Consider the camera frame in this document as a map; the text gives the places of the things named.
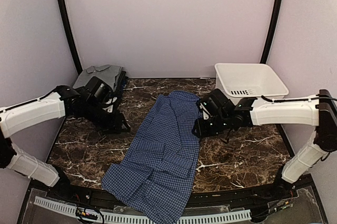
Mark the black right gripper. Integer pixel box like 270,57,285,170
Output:
192,113,230,138

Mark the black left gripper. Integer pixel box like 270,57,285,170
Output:
82,100,130,134

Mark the blue checked long sleeve shirt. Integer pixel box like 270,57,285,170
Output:
101,91,202,223

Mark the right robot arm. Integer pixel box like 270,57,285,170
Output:
192,89,336,200

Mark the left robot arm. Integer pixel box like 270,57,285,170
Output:
1,83,130,201

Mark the grey folded shirt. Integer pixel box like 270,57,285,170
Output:
73,64,123,91

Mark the white plastic basket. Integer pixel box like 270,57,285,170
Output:
214,63,289,104

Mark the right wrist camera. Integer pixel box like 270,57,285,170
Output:
197,89,235,120

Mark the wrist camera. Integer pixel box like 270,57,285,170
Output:
197,89,235,120
82,76,118,113

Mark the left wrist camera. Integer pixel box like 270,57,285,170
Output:
82,76,118,113

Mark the white slotted cable duct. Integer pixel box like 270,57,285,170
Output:
33,196,252,224

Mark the black front rail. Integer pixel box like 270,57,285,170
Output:
33,175,311,210

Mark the right black frame post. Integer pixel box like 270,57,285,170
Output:
260,0,282,64

